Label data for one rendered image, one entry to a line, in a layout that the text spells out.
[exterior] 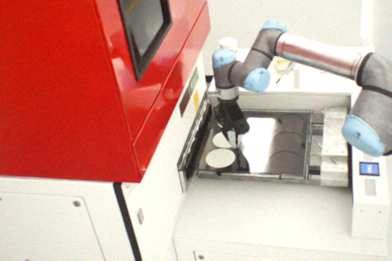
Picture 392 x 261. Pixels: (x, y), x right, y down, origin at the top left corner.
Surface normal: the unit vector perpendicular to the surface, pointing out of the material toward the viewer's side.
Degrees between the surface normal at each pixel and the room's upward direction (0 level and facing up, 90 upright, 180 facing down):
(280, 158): 0
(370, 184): 0
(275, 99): 90
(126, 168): 90
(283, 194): 0
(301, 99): 90
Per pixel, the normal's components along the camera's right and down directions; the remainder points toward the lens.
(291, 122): -0.13, -0.81
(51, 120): -0.22, 0.58
